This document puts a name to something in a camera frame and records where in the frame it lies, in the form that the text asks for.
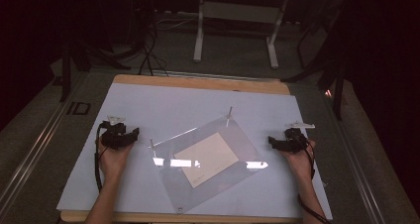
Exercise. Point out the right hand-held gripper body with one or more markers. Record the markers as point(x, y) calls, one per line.
point(295, 139)

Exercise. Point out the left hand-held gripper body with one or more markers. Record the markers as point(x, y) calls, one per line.
point(114, 134)

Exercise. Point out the clear acrylic photo frame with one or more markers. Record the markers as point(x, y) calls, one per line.
point(231, 141)

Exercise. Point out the picture card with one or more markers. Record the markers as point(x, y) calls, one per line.
point(206, 159)

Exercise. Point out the person's left hand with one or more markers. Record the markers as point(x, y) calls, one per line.
point(114, 163)

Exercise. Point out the person's right hand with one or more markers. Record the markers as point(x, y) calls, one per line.
point(298, 164)

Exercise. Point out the white table mat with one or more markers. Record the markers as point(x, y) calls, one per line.
point(155, 108)

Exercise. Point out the black metal stand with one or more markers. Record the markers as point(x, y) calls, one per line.
point(66, 72)
point(338, 85)

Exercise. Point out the aluminium floor rail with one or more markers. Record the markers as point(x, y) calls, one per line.
point(36, 144)
point(204, 74)
point(360, 171)

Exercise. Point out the white metal desk frame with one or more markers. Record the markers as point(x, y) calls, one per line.
point(237, 12)

